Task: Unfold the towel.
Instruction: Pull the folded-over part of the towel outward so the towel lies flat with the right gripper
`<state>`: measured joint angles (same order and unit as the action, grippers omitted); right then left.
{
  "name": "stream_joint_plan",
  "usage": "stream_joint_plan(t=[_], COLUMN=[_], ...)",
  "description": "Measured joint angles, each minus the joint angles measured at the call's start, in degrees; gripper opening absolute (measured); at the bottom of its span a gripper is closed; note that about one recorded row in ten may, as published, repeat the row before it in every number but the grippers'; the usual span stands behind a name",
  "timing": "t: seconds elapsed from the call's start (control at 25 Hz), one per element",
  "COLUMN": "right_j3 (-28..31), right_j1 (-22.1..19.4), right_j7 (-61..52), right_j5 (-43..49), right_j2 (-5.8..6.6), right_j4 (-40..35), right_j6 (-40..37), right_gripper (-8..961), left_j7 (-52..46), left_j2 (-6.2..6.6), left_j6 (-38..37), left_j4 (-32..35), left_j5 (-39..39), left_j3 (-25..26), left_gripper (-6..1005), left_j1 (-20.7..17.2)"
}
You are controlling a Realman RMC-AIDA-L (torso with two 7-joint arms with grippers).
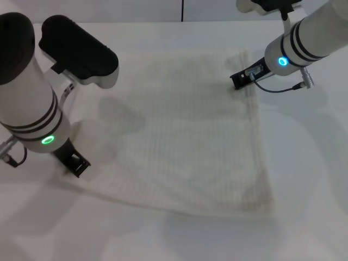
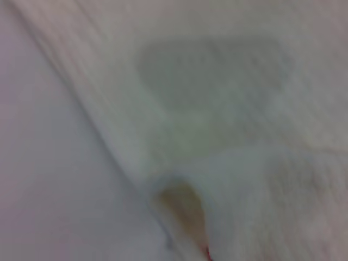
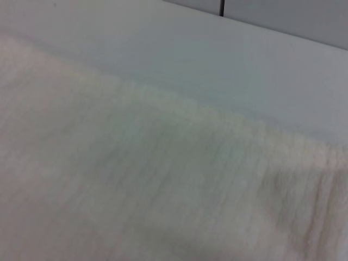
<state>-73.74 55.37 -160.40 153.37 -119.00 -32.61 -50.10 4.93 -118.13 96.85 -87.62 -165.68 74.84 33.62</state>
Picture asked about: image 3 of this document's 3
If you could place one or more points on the white ribbed towel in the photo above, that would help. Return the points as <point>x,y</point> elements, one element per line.
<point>152,176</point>

